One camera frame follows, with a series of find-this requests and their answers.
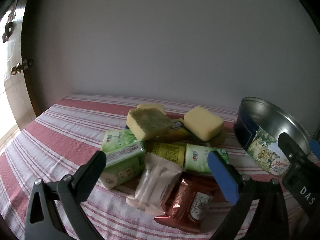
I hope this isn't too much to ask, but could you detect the green tissue pack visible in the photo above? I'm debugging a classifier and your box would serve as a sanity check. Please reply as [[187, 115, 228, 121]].
[[99, 129, 147, 189], [184, 144, 229, 175]]

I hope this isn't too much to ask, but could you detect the brass door latch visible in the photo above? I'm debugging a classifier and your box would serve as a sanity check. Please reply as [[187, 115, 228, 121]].
[[10, 59, 34, 76]]

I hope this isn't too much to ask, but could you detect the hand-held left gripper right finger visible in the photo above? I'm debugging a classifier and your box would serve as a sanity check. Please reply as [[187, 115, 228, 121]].
[[207, 151, 299, 240]]

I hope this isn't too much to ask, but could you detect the gold snack packet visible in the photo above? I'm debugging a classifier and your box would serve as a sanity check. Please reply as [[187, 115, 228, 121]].
[[146, 140, 187, 167]]

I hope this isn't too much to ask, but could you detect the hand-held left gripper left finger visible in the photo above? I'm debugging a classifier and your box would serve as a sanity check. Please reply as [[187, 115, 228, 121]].
[[24, 150, 107, 240]]

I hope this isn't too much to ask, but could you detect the pink striped tablecloth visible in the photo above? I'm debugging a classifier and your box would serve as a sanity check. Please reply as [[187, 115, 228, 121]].
[[0, 94, 320, 240]]

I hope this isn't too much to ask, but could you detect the yellow sponge green scouring pad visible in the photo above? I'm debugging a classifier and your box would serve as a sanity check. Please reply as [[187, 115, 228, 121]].
[[126, 107, 174, 140]]

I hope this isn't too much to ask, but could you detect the round metal cookie tin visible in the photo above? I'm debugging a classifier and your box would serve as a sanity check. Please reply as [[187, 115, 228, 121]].
[[234, 97, 312, 174]]

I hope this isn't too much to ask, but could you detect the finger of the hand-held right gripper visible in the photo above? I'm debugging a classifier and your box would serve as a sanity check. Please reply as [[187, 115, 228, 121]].
[[277, 132, 309, 166], [309, 139, 320, 160]]

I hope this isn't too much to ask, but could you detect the dark metal bracket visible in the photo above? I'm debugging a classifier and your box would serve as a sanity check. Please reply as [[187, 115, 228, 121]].
[[2, 0, 18, 43]]

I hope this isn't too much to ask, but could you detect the red foil snack packet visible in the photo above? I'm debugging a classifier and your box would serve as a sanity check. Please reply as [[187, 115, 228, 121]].
[[154, 177, 220, 232]]

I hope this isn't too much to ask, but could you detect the wooden door with latch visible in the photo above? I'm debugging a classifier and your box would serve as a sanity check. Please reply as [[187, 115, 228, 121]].
[[21, 0, 45, 117]]

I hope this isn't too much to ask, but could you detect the white snack packet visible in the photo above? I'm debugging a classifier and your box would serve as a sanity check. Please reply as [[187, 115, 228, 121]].
[[126, 152, 183, 215]]

